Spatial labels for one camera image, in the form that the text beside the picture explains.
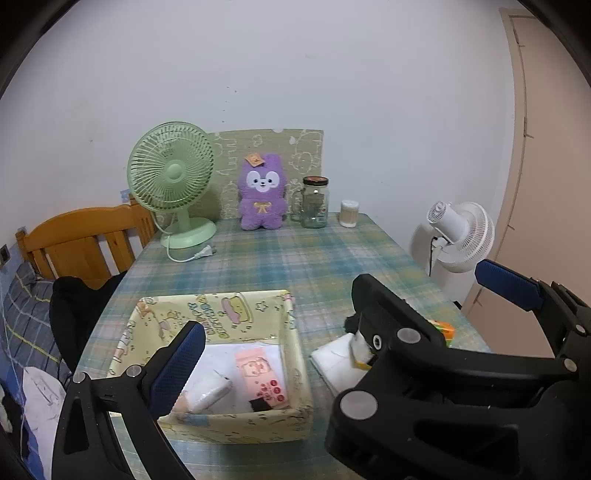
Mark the white folded plastic bag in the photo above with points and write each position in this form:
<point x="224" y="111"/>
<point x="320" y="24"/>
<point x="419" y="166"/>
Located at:
<point x="332" y="364"/>

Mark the white tissue pack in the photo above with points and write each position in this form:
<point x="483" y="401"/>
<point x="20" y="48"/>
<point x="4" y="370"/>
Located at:
<point x="207" y="392"/>

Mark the yellow printed fabric storage box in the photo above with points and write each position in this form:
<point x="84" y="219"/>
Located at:
<point x="258" y="309"/>

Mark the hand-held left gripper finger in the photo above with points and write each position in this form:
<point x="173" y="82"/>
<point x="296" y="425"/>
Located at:
<point x="178" y="364"/>

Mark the green printed board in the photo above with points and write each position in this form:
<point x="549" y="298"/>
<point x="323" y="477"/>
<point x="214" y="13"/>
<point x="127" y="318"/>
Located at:
<point x="295" y="152"/>

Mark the purple plush toy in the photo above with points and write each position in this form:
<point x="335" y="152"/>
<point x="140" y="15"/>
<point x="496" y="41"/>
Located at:
<point x="261" y="203"/>

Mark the green desk fan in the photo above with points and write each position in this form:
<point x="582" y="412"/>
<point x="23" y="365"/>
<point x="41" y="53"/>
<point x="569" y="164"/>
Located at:
<point x="171" y="170"/>

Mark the glass jar with dark lid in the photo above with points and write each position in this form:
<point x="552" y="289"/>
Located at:
<point x="315" y="207"/>

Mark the blue plaid bedding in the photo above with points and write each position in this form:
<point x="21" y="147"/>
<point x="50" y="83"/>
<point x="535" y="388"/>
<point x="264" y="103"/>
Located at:
<point x="23" y="323"/>

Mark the white cloth on bedding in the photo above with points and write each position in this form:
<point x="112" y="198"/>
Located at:
<point x="44" y="397"/>

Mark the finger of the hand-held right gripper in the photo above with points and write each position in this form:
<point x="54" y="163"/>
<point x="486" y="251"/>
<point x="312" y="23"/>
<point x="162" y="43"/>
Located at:
<point x="508" y="284"/>
<point x="392" y="318"/>

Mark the pink printed packet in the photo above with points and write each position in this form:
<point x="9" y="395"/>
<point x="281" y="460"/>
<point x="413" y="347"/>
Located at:
<point x="261" y="378"/>

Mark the cotton swab container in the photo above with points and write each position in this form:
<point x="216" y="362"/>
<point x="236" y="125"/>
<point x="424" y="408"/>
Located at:
<point x="349" y="214"/>

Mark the beige door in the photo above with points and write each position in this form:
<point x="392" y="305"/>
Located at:
<point x="545" y="184"/>

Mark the black and white plush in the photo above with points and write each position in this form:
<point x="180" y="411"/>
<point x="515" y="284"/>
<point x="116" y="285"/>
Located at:
<point x="358" y="339"/>

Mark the wooden bed headboard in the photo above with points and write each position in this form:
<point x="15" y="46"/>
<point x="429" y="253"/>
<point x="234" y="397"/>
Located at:
<point x="92" y="235"/>

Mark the plaid tablecloth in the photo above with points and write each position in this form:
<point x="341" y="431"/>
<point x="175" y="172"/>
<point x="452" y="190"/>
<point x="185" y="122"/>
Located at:
<point x="295" y="258"/>

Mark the white standing fan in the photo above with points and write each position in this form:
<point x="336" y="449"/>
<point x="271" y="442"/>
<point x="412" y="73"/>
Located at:
<point x="461" y="230"/>

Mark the black cloth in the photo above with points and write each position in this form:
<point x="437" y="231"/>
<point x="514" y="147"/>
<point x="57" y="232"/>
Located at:
<point x="78" y="309"/>

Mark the orange green packet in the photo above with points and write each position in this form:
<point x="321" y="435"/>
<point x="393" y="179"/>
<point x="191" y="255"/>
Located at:
<point x="442" y="330"/>

